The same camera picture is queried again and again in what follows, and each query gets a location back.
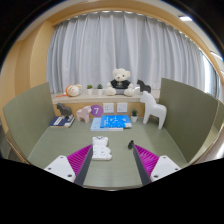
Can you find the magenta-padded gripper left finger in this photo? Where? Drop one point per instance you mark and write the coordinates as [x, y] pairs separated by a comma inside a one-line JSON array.
[[61, 168]]

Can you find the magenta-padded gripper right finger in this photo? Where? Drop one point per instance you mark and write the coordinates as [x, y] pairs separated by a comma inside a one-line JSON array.
[[163, 168]]

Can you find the white bear-shaped figurine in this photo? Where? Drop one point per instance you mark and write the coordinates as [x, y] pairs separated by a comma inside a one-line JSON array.
[[101, 151]]

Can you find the light blue book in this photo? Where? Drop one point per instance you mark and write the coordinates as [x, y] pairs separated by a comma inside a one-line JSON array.
[[95, 125]]

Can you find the pink horse figurine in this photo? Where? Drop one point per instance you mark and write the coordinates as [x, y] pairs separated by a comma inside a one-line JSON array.
[[83, 115]]

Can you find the spiky potted plant white pot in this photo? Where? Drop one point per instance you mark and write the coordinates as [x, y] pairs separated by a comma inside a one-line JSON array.
[[134, 118]]

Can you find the green desk divider panel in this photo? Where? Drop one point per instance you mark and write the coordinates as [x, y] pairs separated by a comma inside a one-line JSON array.
[[190, 116], [30, 116]]

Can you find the dark grey horse figurine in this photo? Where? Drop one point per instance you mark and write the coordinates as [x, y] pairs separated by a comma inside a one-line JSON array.
[[64, 110]]

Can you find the large white horse figurine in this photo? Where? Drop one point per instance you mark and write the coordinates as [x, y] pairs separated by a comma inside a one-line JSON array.
[[153, 108]]

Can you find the round purple number sign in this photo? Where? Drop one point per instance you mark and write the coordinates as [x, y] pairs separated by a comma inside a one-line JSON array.
[[96, 110]]

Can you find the light wooden shelf ledge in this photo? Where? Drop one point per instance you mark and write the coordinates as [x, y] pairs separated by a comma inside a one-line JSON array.
[[86, 98]]

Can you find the small cream plush toy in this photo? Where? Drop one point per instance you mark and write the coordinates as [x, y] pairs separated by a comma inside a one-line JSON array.
[[74, 90]]

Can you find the small potted plant white pot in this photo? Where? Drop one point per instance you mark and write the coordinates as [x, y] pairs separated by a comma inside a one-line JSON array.
[[100, 91], [89, 91]]

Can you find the black horse figurine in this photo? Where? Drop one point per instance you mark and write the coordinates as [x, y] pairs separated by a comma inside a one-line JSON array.
[[144, 86]]

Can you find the cream teddy bear black shirt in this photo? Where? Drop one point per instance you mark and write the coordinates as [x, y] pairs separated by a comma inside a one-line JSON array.
[[120, 83]]

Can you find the light grey curtain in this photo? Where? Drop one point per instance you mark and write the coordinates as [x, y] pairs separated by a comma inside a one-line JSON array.
[[100, 46]]

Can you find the ceiling light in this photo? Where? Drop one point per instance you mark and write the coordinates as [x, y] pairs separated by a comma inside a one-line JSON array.
[[185, 18]]

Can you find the white wall socket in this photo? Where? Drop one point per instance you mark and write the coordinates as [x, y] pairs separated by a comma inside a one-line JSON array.
[[122, 107], [108, 107]]

